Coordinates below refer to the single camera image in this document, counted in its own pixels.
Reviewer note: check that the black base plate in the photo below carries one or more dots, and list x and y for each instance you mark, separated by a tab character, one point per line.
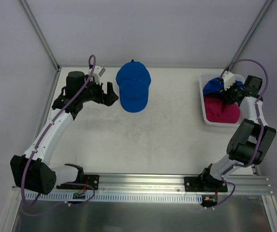
89	179
204	184

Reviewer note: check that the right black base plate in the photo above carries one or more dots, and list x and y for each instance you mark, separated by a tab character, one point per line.
204	184

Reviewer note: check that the aluminium frame post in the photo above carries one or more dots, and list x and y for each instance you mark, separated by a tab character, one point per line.
252	29
36	27

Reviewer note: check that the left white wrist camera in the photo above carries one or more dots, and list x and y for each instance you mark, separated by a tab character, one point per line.
97	71

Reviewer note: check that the pink cap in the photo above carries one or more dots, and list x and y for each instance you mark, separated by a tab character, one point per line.
219	111

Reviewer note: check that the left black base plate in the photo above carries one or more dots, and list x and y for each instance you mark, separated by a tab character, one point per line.
89	179

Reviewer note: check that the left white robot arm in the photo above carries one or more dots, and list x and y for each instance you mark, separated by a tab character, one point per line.
31	170

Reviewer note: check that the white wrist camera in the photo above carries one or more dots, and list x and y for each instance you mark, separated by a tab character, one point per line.
228	79
97	71

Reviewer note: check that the blue cap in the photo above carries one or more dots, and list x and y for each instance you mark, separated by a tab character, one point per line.
216	86
133	80

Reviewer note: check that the aluminium mounting rail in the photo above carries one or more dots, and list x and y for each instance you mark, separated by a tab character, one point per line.
156	183

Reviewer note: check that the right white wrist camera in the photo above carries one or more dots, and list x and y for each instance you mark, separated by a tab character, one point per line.
228	79

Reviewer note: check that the white slotted cable duct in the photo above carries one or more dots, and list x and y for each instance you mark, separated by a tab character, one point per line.
122	197

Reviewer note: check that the left aluminium frame post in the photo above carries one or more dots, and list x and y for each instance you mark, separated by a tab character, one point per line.
36	27

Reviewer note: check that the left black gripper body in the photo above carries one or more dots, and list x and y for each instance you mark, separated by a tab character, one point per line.
103	94

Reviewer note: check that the white plastic basket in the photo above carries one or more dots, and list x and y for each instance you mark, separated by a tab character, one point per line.
203	80

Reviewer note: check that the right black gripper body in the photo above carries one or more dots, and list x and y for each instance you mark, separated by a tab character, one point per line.
231	93

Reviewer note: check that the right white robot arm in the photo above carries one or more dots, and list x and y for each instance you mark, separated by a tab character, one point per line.
253	137

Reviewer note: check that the right aluminium frame post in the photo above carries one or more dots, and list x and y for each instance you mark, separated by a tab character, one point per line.
252	29

